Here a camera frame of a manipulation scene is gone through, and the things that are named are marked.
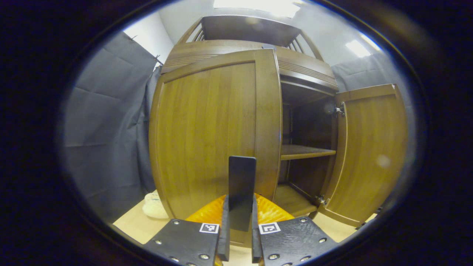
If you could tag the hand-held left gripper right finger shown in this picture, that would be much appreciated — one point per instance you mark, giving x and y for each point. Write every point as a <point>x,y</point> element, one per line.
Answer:
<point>255,244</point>

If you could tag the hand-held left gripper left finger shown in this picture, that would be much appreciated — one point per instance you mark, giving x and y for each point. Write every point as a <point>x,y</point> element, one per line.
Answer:
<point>224,240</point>

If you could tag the wooden cabinet door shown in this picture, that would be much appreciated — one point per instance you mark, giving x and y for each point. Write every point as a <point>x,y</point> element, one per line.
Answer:
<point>207,129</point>
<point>369,155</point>

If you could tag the metal door hinge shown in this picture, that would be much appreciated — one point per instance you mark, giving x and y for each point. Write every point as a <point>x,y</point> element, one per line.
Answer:
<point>322,200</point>
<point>340,109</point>

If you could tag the cream plush toy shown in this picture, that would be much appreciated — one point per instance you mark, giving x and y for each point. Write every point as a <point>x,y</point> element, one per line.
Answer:
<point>153,208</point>

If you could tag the small black block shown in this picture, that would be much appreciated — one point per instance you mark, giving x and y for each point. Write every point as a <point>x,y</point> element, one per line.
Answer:
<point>378,210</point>

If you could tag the black backdrop cloth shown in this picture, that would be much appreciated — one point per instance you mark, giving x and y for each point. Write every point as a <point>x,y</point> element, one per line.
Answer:
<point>107,129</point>

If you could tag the small ceiling light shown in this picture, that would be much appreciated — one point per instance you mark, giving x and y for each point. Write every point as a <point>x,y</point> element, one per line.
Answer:
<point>357,48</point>

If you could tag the large rectangular ceiling light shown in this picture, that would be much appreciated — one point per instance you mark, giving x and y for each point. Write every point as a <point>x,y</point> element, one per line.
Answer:
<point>258,6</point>

